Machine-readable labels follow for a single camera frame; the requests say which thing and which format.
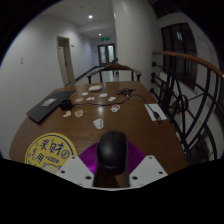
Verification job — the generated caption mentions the round yellow mouse pad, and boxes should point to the round yellow mouse pad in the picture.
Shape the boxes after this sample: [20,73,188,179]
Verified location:
[24,132,79,174]

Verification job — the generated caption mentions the white room door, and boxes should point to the white room door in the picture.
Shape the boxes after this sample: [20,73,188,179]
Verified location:
[56,35,76,88]

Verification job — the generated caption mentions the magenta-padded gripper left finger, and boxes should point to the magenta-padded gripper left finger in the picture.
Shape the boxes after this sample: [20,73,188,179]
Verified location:
[55,141,101,189]

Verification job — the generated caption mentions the glass double door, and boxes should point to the glass double door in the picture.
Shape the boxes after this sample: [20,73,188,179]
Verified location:
[97,43,117,66]

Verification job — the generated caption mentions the beige flat box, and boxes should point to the beige flat box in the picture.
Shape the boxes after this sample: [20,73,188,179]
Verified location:
[88,84,103,93]

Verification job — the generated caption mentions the black computer mouse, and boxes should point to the black computer mouse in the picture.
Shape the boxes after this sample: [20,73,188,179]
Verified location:
[96,130,128,176]

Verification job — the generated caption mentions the black railing with wooden handrail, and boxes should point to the black railing with wooden handrail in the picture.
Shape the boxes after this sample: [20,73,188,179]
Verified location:
[149,49,224,166]

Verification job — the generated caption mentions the black adapter hub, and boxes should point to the black adapter hub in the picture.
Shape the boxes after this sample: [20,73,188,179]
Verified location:
[116,87,137,98]

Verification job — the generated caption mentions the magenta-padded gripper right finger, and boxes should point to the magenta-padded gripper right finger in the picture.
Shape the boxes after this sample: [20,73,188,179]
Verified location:
[124,140,169,189]

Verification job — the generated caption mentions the wooden armchair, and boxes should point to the wooden armchair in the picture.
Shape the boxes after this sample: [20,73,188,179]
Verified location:
[86,62,143,84]

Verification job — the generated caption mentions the small black box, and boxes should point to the small black box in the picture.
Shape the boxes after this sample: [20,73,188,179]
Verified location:
[59,98,73,112]

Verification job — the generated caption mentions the dark framed window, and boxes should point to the dark framed window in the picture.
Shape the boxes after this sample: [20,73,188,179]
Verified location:
[160,22,199,90]

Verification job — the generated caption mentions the black closed laptop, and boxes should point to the black closed laptop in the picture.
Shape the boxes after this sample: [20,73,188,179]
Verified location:
[25,90,77,124]

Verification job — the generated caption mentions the white cartoon sticker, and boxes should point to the white cartoon sticker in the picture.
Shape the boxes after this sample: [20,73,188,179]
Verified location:
[92,118,105,130]

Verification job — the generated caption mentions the white paper sheet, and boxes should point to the white paper sheet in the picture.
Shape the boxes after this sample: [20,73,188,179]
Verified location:
[144,103,168,122]

